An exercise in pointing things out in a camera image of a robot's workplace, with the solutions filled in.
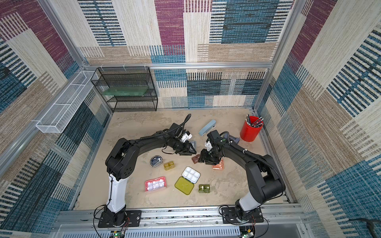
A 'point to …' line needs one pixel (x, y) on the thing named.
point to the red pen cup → (251, 128)
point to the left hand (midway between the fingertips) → (195, 153)
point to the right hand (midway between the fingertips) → (204, 163)
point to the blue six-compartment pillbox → (194, 144)
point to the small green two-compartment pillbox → (204, 188)
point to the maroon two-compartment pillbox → (195, 158)
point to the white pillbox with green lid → (185, 183)
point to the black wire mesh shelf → (128, 76)
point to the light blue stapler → (210, 126)
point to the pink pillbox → (156, 183)
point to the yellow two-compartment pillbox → (169, 165)
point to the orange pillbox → (219, 166)
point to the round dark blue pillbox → (156, 161)
